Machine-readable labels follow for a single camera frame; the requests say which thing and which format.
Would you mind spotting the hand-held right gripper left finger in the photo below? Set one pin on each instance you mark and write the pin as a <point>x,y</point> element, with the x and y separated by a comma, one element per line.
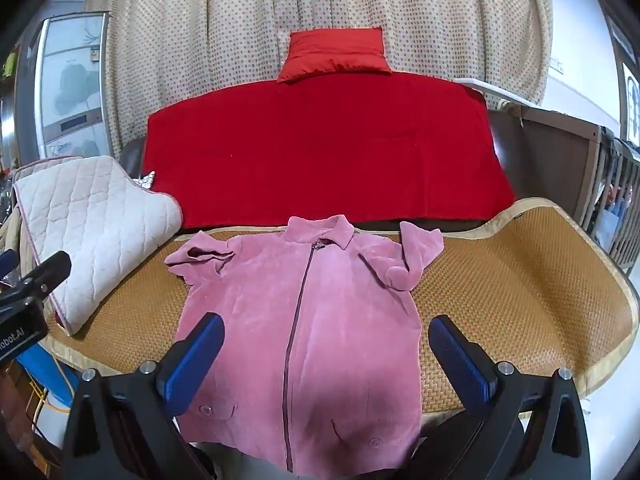
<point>192,360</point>

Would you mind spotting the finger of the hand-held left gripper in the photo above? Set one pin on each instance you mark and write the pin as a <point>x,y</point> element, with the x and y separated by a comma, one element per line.
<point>6,261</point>
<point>47,271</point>

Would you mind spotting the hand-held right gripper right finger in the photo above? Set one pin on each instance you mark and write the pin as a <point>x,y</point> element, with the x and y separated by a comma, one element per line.
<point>462,360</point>

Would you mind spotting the blue bag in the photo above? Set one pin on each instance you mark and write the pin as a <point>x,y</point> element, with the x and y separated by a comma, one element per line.
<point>47,375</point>

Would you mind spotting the beige quilted pad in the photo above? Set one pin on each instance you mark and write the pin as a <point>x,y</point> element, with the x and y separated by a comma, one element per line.
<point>95,230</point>

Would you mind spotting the woven bamboo mat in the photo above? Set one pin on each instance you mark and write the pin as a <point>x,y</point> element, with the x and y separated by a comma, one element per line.
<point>505,290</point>

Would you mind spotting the small patterned cloth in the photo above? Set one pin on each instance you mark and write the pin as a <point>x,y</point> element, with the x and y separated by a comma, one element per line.
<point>146,181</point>

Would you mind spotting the brown wooden crib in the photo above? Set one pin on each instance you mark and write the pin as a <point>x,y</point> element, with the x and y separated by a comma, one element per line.
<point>580,170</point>

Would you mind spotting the red blanket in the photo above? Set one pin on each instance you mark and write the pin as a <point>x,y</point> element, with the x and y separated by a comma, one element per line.
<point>325,155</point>

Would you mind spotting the white board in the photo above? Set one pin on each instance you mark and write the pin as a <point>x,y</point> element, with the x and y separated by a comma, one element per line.
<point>495,89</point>

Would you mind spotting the red pillow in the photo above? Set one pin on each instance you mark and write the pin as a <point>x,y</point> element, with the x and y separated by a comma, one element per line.
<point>334,55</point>

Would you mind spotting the beige dotted curtain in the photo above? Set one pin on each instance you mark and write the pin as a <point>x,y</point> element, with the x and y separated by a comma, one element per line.
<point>300,20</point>

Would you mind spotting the dark framed wall picture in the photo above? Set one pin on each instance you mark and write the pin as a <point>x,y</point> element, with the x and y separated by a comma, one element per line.
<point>625,80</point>

